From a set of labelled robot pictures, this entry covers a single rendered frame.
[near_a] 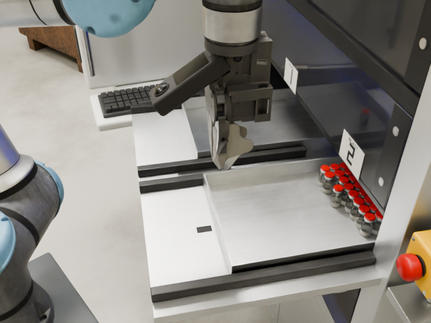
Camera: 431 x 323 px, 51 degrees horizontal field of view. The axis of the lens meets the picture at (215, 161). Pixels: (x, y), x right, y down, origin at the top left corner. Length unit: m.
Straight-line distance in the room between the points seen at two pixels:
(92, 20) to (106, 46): 1.09
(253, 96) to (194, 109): 0.66
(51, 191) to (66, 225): 1.39
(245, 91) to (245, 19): 0.10
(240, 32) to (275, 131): 0.64
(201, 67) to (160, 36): 0.96
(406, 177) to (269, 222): 0.30
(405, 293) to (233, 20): 0.54
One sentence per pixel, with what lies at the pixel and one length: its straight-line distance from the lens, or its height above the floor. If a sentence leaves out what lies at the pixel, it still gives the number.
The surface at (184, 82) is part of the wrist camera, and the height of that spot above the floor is 1.25.
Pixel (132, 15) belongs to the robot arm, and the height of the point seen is 1.38.
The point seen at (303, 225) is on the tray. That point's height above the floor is 0.88.
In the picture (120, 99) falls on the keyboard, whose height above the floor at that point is 0.83.
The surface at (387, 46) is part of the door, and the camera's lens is 0.77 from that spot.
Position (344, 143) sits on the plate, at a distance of 0.90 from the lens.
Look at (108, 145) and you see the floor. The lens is 2.73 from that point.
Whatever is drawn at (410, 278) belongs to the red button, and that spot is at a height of 0.99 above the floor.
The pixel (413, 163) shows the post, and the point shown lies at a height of 1.12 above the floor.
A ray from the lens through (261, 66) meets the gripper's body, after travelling 0.61.
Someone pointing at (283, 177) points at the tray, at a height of 0.88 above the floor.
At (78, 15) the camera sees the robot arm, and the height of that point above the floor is 1.38.
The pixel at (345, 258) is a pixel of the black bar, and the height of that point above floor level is 0.90.
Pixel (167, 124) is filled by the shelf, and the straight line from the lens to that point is 1.20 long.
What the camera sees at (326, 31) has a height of 1.19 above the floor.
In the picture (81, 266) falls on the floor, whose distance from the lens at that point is 2.06.
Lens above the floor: 1.51
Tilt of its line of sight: 37 degrees down
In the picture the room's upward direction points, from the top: straight up
